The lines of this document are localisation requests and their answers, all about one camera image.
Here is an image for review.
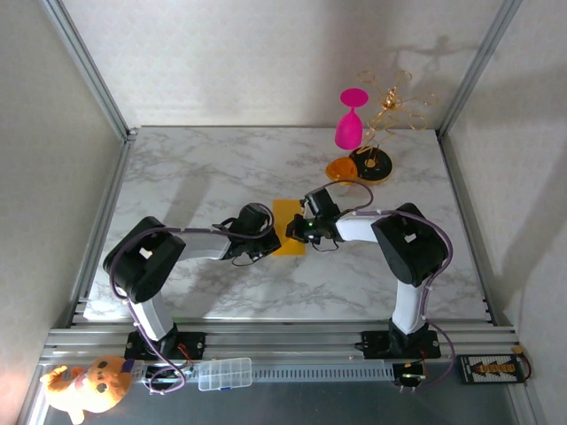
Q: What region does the pink wine glass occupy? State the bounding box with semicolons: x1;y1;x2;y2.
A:
334;87;369;151

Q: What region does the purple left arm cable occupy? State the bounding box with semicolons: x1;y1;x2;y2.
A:
108;207;276;396

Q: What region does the aluminium frame post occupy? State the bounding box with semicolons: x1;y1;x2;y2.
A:
436;0;524;139
40;0;138;141

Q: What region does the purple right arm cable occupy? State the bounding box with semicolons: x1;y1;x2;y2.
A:
316;179;456;393

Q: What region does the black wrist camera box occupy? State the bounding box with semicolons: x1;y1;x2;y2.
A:
238;202;274;236
303;188;341;219

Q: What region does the black charger board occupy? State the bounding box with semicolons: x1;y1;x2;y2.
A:
455;347;532;385

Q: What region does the aluminium table edge rail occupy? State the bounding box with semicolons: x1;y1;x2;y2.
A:
437;132;500;328
66;135;134;328

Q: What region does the small black controller board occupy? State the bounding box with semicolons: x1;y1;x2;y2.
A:
393;360;429;393

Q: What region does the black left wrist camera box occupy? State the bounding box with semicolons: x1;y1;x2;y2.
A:
238;202;274;236

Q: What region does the orange plush toy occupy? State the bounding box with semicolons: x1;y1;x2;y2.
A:
39;355;134;425

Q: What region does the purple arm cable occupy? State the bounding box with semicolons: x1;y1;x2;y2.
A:
316;179;456;393
108;207;276;396

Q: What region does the gold wire glass rack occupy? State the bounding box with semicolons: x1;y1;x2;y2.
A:
347;69;440;186

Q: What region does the clear plastic organizer box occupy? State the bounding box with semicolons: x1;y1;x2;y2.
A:
198;357;253;392

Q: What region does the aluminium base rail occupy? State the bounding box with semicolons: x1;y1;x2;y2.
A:
43;325;519;363

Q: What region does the grey slotted cable duct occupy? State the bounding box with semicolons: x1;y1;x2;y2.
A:
132;359;398;383

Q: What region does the orange wine glass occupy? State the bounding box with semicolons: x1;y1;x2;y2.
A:
325;156;359;186

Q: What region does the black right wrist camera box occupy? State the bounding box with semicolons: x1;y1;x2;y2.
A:
303;188;341;219

